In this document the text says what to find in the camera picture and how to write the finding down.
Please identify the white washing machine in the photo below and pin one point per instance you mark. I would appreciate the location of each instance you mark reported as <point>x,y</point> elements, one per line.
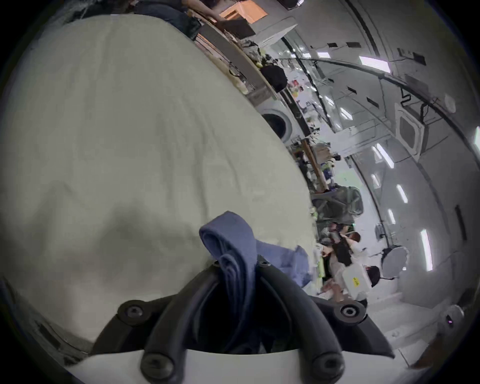
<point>279,122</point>

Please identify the long cluttered table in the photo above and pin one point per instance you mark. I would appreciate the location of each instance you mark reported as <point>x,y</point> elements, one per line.
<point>255,71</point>

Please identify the dark blue shirt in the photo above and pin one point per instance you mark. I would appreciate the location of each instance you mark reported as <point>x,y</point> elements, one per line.
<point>234,258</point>

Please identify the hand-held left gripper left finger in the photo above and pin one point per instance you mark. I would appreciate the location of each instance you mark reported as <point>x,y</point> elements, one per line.
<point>176,318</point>

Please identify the group of people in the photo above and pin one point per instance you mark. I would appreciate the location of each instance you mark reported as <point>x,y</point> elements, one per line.
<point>347,258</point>

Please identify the round white studio lamp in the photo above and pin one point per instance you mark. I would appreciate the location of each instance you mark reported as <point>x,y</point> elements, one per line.
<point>394,262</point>

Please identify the bed with pale green sheet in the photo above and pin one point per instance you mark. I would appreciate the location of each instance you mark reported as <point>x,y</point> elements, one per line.
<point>131,150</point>

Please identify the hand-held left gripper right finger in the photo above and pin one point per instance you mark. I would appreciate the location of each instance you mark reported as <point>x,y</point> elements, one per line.
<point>300,315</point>

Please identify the grey office chair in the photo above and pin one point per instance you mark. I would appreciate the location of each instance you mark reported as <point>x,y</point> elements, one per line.
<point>337,204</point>

